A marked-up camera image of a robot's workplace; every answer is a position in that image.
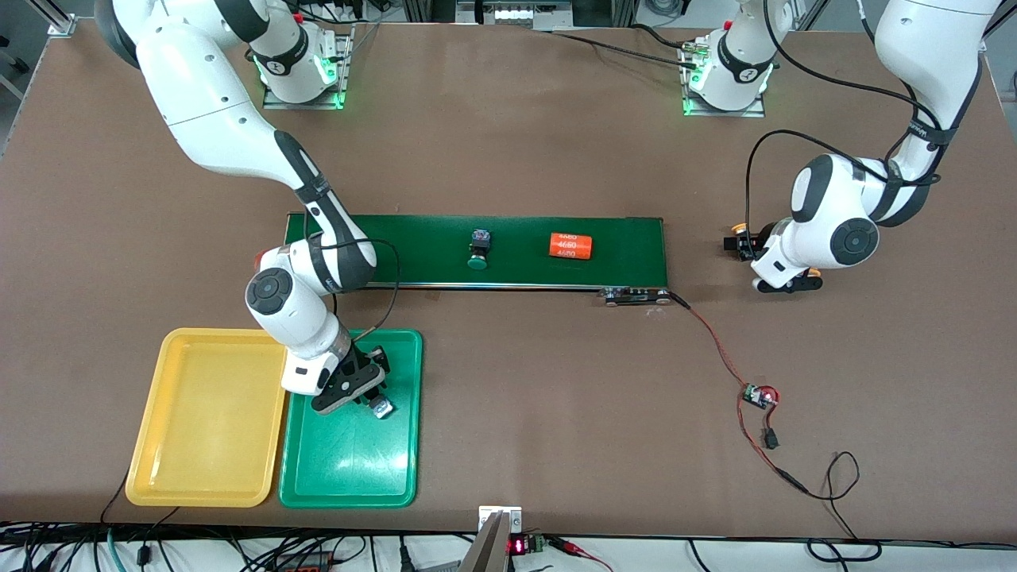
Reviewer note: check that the grey metal profile bar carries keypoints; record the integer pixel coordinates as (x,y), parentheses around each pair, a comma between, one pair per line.
(485,552)

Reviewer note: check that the silver camera mount bracket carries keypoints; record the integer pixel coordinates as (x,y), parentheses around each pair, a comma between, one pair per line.
(512,520)

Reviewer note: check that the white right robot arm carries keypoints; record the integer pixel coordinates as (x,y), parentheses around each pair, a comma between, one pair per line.
(206,103)

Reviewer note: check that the yellow plastic tray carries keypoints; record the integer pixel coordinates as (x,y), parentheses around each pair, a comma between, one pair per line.
(199,461)

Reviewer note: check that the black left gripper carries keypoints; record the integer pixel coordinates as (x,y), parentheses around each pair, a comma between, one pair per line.
(748,245)

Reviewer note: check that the silver metal box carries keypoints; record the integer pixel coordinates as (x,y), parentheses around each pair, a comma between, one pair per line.
(512,14)

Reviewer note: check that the red clip lead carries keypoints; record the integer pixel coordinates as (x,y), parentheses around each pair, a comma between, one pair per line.
(568,546)

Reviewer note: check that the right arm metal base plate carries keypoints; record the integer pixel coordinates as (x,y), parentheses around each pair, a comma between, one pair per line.
(343,63)

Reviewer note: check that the green plastic tray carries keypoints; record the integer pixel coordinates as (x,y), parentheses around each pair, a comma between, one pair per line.
(349,469)

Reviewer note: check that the green mushroom push button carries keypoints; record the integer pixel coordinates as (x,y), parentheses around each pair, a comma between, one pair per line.
(477,263)
(385,411)

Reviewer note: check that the aluminium frame strut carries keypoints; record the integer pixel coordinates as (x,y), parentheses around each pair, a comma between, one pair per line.
(62,24)

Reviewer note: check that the small motor controller board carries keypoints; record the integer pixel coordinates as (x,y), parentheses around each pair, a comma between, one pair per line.
(755,395)

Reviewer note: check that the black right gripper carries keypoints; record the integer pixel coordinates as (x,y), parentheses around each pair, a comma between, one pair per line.
(368,361)

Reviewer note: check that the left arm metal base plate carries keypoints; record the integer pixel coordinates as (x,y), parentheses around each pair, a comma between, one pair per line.
(747,112)

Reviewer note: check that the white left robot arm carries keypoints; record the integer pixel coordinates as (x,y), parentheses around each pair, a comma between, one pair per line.
(937,56)

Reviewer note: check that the red digit display module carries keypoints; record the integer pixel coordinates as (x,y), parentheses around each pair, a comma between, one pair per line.
(518,546)

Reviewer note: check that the small black inline plug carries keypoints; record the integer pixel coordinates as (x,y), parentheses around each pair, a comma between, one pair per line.
(770,438)

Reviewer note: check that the green conveyor belt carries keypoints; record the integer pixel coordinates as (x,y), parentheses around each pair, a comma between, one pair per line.
(636,250)

